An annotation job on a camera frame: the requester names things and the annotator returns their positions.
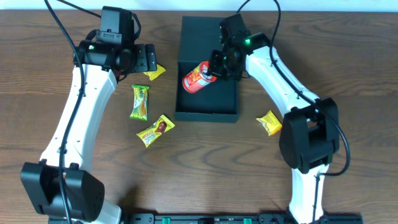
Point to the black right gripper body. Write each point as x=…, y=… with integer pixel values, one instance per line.
x=216, y=64

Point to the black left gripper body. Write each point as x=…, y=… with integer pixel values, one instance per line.
x=150, y=58

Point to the yellow peanut snack packet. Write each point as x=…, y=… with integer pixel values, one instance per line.
x=154, y=74

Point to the red snack can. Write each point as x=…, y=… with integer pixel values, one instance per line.
x=198, y=78

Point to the black box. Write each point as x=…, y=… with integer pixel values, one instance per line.
x=216, y=102

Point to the small yellow snack packet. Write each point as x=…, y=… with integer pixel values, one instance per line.
x=270, y=123

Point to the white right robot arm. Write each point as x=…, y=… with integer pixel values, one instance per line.
x=310, y=131

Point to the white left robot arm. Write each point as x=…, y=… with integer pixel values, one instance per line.
x=60, y=185

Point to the green orange snack bar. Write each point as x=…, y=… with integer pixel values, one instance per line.
x=140, y=111

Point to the yellow Apollo cake packet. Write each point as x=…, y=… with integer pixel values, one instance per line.
x=161, y=126

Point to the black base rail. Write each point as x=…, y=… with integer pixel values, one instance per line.
x=262, y=218

